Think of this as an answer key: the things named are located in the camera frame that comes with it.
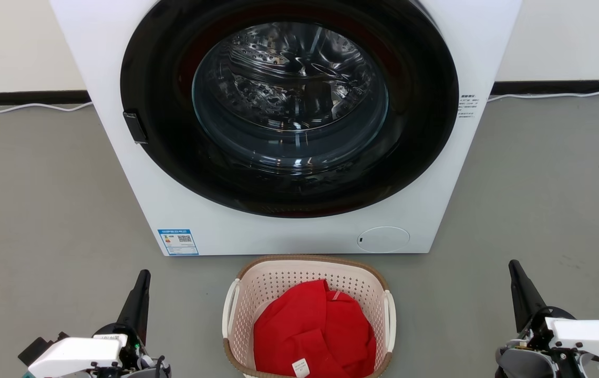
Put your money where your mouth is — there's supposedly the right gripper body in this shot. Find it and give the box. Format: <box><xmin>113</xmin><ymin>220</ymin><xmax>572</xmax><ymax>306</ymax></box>
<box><xmin>495</xmin><ymin>306</ymin><xmax>584</xmax><ymax>378</ymax></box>

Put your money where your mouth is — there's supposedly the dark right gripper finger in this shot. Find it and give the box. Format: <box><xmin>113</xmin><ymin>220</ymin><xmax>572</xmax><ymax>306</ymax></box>
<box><xmin>513</xmin><ymin>259</ymin><xmax>547</xmax><ymax>320</ymax></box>
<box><xmin>509</xmin><ymin>259</ymin><xmax>532</xmax><ymax>332</ymax></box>

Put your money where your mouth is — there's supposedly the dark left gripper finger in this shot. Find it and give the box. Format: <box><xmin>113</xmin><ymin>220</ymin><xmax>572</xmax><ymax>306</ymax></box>
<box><xmin>132</xmin><ymin>271</ymin><xmax>151</xmax><ymax>344</ymax></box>
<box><xmin>117</xmin><ymin>270</ymin><xmax>147</xmax><ymax>331</ymax></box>

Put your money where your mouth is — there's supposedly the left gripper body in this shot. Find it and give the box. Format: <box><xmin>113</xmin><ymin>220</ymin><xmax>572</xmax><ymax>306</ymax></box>
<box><xmin>89</xmin><ymin>323</ymin><xmax>171</xmax><ymax>378</ymax></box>

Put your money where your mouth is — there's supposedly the cream perforated laundry basket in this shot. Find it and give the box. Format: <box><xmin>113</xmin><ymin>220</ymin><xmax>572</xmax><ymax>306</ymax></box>
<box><xmin>222</xmin><ymin>255</ymin><xmax>397</xmax><ymax>378</ymax></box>

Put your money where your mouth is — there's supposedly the blue energy label sticker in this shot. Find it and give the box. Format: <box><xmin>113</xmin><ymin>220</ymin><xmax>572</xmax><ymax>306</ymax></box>
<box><xmin>158</xmin><ymin>229</ymin><xmax>199</xmax><ymax>256</ymax></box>

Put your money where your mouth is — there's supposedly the round white drain filter cover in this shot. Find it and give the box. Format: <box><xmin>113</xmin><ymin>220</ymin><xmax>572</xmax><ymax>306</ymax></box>
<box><xmin>357</xmin><ymin>226</ymin><xmax>410</xmax><ymax>254</ymax></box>

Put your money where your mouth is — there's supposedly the white front-load washing machine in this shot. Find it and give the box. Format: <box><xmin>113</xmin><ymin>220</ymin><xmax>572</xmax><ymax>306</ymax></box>
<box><xmin>50</xmin><ymin>0</ymin><xmax>522</xmax><ymax>257</ymax></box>

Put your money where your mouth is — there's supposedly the round black washer door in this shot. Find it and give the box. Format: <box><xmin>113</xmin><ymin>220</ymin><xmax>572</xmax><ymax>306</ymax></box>
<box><xmin>120</xmin><ymin>0</ymin><xmax>459</xmax><ymax>218</ymax></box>

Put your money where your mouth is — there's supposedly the red garment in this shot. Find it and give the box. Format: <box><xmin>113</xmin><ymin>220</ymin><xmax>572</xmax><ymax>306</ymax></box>
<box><xmin>253</xmin><ymin>279</ymin><xmax>377</xmax><ymax>378</ymax></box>

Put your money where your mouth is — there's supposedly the small printed washer sticker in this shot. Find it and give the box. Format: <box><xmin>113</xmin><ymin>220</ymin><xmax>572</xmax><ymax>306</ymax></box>
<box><xmin>459</xmin><ymin>93</ymin><xmax>478</xmax><ymax>120</ymax></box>

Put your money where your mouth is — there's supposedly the dark washer door handle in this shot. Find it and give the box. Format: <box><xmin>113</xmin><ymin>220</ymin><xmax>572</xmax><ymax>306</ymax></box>
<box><xmin>123</xmin><ymin>110</ymin><xmax>149</xmax><ymax>144</ymax></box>

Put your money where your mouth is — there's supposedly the white floor cable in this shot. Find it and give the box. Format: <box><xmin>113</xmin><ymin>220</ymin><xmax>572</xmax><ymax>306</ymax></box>
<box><xmin>488</xmin><ymin>89</ymin><xmax>599</xmax><ymax>102</ymax></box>
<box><xmin>0</xmin><ymin>101</ymin><xmax>94</xmax><ymax>114</ymax></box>

